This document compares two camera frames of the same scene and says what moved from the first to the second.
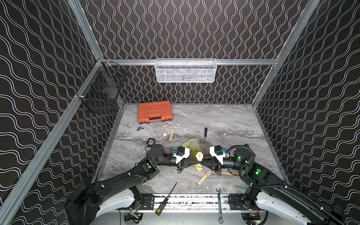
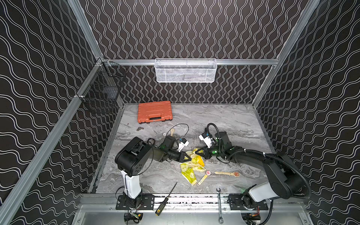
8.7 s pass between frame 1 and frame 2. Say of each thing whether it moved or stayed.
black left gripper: moved
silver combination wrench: stayed
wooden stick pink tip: stayed
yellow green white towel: moved
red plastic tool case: stayed
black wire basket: stayed
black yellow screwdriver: stayed
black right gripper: moved
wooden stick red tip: stayed
